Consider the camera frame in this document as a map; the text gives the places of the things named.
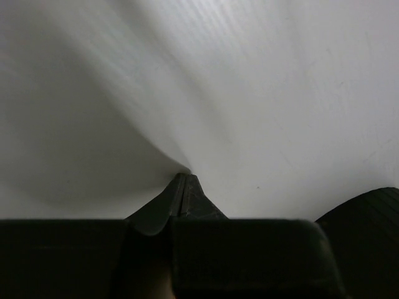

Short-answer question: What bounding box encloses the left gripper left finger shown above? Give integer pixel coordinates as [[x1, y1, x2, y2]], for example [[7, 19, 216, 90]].
[[1, 174, 187, 298]]

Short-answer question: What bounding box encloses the black plastic bin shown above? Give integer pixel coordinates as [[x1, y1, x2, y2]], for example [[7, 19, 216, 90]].
[[317, 187, 398, 298]]

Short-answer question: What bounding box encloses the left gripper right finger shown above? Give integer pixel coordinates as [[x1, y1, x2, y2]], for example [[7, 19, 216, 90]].
[[170, 175, 346, 298]]

